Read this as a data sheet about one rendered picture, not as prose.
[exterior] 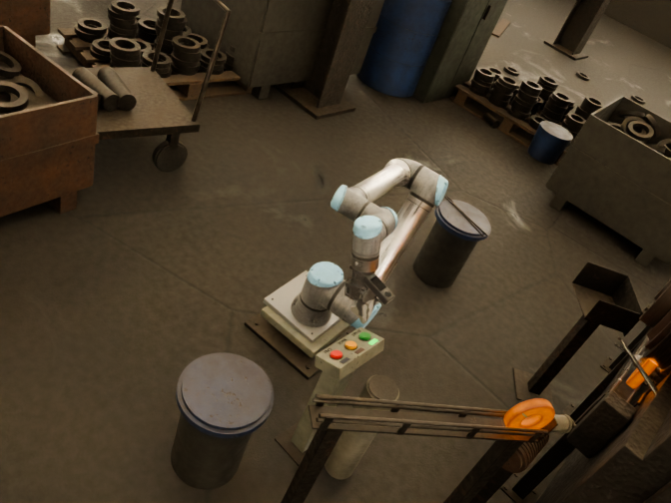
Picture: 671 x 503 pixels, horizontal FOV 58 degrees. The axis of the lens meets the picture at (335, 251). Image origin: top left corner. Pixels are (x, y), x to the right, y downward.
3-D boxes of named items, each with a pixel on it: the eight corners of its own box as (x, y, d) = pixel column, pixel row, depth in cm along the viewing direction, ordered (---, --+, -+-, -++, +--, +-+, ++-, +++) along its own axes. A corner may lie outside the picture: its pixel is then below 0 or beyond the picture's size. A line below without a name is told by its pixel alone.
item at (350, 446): (358, 468, 239) (406, 391, 207) (338, 486, 231) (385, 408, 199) (337, 446, 244) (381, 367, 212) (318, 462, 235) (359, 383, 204)
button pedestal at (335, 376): (337, 440, 246) (390, 344, 208) (297, 473, 229) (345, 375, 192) (312, 412, 252) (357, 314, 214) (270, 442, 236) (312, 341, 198)
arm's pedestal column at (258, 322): (244, 324, 277) (247, 313, 272) (298, 288, 306) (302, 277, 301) (308, 380, 264) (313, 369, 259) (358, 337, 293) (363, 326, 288)
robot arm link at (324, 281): (312, 278, 277) (322, 252, 265) (341, 299, 273) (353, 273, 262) (294, 296, 266) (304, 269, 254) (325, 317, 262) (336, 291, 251)
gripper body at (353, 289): (357, 289, 209) (359, 258, 204) (377, 298, 204) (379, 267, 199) (343, 297, 204) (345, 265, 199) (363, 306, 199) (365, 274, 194)
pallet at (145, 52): (205, 42, 493) (215, -12, 466) (262, 92, 456) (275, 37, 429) (56, 47, 415) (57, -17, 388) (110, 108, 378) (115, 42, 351)
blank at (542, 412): (519, 439, 196) (515, 430, 198) (562, 418, 191) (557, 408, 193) (499, 424, 186) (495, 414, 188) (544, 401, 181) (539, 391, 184)
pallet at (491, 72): (588, 146, 577) (615, 106, 550) (560, 168, 519) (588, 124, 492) (484, 85, 617) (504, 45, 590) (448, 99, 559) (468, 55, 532)
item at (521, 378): (547, 372, 315) (629, 275, 271) (554, 413, 295) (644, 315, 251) (511, 360, 314) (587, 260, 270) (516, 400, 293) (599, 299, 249)
